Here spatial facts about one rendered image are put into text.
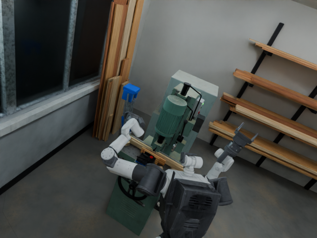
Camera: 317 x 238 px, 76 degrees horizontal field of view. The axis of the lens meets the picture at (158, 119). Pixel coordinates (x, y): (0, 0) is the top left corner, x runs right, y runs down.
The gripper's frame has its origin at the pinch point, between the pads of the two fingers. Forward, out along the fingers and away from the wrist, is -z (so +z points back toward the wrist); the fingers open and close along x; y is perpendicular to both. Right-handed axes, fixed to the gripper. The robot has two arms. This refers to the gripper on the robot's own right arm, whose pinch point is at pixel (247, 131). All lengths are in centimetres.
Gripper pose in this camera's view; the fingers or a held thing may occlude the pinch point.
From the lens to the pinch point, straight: 141.6
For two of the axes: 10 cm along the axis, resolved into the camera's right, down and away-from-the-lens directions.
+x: -7.7, -6.1, 2.0
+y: 3.3, -1.2, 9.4
